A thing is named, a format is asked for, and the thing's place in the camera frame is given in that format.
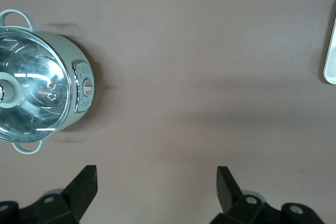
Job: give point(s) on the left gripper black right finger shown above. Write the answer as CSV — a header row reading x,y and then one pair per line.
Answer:
x,y
231,195

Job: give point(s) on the pale green electric pot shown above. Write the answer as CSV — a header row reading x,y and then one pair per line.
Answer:
x,y
78,58

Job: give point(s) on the cream tray with bear print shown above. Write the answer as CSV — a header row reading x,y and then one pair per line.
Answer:
x,y
330,72

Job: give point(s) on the glass pot lid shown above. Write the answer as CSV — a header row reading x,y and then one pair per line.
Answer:
x,y
34,58

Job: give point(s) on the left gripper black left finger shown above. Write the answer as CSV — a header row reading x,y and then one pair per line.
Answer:
x,y
78,190

